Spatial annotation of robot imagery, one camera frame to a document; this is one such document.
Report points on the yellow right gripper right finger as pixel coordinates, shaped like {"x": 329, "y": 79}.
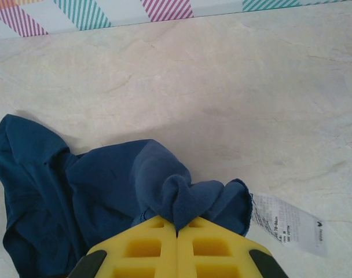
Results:
{"x": 187, "y": 255}

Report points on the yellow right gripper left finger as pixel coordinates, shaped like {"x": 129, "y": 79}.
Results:
{"x": 167, "y": 255}

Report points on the blue t-shirt with cartoon print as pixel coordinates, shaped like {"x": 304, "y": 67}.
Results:
{"x": 100, "y": 179}

